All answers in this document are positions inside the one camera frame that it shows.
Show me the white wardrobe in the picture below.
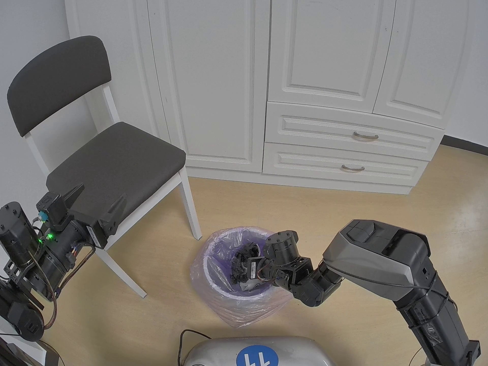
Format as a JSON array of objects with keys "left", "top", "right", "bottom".
[{"left": 63, "top": 0, "right": 472, "bottom": 196}]

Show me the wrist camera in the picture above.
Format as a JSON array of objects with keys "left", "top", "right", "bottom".
[
  {"left": 247, "top": 256, "right": 264, "bottom": 281},
  {"left": 36, "top": 192, "right": 68, "bottom": 232}
]

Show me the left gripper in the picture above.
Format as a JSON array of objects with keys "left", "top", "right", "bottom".
[{"left": 56, "top": 183, "right": 128, "bottom": 259}]

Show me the white trash bin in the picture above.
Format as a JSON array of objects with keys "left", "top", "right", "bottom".
[{"left": 202, "top": 230, "right": 277, "bottom": 319}]

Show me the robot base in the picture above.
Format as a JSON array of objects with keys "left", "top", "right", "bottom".
[{"left": 185, "top": 335, "right": 338, "bottom": 366}]

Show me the purple plastic bag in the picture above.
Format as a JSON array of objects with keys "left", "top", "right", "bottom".
[{"left": 190, "top": 225, "right": 295, "bottom": 329}]

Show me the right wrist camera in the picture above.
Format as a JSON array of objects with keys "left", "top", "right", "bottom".
[{"left": 247, "top": 256, "right": 264, "bottom": 281}]

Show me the black plastic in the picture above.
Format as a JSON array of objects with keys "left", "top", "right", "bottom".
[{"left": 230, "top": 244, "right": 262, "bottom": 285}]

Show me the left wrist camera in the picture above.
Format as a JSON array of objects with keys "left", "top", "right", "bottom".
[{"left": 36, "top": 192, "right": 68, "bottom": 232}]

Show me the white chair dark grey seat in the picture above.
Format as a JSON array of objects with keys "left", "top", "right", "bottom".
[{"left": 6, "top": 35, "right": 203, "bottom": 299}]

